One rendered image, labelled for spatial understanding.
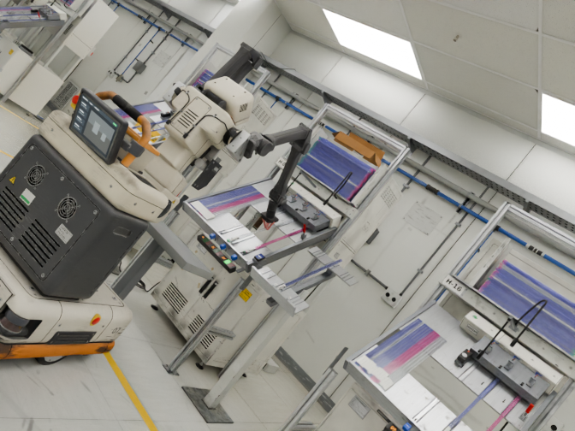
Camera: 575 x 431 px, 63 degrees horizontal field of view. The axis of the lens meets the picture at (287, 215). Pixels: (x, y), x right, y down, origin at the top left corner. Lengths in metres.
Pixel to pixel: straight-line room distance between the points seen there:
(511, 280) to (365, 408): 0.98
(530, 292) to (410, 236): 1.98
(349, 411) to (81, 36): 5.59
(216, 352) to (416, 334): 1.21
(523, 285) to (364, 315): 1.99
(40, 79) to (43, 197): 4.93
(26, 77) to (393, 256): 4.85
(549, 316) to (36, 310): 2.22
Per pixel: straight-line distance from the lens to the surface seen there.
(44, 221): 1.91
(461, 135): 4.81
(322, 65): 5.86
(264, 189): 3.28
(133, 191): 1.73
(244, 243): 2.76
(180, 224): 4.24
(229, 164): 4.19
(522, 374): 2.53
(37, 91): 6.85
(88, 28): 6.82
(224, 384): 2.67
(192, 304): 3.15
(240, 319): 2.92
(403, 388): 2.27
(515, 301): 2.64
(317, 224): 2.92
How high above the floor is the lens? 1.03
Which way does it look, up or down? 1 degrees up
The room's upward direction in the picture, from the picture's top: 39 degrees clockwise
